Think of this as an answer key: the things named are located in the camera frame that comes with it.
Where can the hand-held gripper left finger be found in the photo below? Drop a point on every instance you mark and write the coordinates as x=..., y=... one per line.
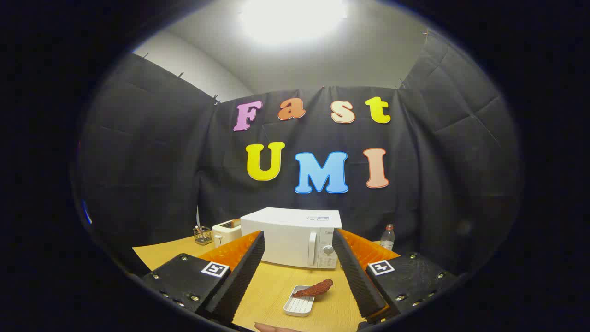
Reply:
x=239, y=281

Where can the clear plastic water bottle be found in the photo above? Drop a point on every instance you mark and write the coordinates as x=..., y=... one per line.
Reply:
x=387, y=240

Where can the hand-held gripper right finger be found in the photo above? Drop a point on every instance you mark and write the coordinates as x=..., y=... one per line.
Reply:
x=357, y=281

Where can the reddish brown meat piece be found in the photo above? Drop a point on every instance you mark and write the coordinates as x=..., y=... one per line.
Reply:
x=315, y=289

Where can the small white ribbed tray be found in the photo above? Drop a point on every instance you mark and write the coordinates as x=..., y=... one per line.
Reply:
x=298, y=305

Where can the white toaster oven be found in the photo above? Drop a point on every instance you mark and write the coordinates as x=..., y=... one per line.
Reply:
x=286, y=235

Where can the white bread toaster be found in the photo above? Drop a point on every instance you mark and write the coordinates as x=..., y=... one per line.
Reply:
x=223, y=234

